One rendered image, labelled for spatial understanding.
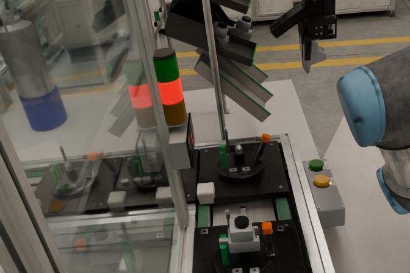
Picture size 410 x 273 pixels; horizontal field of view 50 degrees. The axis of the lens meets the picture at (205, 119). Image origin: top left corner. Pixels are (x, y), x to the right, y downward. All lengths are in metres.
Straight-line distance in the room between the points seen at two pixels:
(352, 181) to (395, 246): 0.26
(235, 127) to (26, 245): 1.35
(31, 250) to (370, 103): 0.48
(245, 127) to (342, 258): 0.68
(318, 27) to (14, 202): 0.90
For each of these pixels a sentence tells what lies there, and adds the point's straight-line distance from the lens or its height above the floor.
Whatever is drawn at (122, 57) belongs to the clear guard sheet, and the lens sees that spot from 0.68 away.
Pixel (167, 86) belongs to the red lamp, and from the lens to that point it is 0.88.
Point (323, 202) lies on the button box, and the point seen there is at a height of 0.96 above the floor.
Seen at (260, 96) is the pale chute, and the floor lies 1.02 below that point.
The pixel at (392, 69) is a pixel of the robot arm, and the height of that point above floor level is 1.44.
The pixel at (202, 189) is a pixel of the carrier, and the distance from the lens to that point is 1.16.
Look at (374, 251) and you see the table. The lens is 1.18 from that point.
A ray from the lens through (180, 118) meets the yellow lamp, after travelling 0.91.
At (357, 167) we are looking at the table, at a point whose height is 0.86.
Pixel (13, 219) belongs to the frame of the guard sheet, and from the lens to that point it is 0.33.
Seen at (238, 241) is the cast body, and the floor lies 1.06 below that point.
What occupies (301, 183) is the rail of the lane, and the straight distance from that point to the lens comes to 1.20.
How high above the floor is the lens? 1.72
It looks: 30 degrees down
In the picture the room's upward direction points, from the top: 9 degrees counter-clockwise
